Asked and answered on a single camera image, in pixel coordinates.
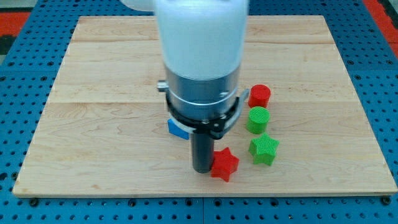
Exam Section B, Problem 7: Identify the wooden board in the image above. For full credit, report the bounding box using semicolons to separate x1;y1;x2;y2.
12;16;397;198

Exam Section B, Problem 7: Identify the green cylinder block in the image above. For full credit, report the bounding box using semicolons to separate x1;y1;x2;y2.
246;106;271;134

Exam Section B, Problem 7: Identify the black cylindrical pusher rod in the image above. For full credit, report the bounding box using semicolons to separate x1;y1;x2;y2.
190;133;214;174

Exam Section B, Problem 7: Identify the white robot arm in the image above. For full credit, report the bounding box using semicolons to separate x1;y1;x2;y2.
121;0;249;173

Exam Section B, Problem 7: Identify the red cylinder block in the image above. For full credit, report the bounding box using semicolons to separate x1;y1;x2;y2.
248;84;271;108

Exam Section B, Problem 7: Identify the green star block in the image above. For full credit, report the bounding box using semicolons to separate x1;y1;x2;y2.
248;133;280;166

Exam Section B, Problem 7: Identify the red star block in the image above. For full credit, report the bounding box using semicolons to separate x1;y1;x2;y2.
211;147;239;182

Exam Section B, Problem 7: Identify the blue block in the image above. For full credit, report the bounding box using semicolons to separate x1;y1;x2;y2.
167;119;189;140

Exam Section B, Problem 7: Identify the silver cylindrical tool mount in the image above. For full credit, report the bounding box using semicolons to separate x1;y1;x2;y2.
157;67;249;139

